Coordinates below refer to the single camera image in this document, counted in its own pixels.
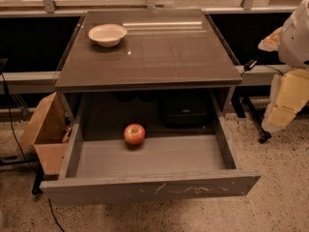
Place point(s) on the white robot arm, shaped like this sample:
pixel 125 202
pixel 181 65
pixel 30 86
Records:
pixel 293 48

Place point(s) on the white bowl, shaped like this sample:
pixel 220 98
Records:
pixel 107 35

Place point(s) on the black adapter with cable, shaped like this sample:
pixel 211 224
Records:
pixel 252 63

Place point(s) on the red apple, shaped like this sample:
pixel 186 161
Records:
pixel 134 134

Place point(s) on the open grey drawer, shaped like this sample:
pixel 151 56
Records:
pixel 100 167

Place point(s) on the grey cabinet with glossy top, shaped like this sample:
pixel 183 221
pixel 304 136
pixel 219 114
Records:
pixel 165 53

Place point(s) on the black bag under cabinet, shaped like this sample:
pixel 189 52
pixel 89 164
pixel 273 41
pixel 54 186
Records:
pixel 185 112

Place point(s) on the brown cardboard box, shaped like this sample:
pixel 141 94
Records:
pixel 44 135

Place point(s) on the black wheeled stand leg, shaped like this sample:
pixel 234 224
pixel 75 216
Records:
pixel 238 102

